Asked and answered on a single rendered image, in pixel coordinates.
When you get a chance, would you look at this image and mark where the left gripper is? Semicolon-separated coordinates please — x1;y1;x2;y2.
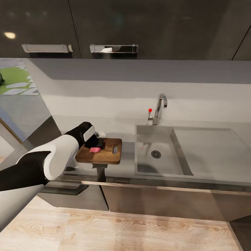
85;137;104;148

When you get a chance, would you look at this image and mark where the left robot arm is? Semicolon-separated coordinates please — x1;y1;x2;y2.
0;122;107;233

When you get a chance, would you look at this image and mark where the cutting board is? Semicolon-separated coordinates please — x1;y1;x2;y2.
75;137;122;163

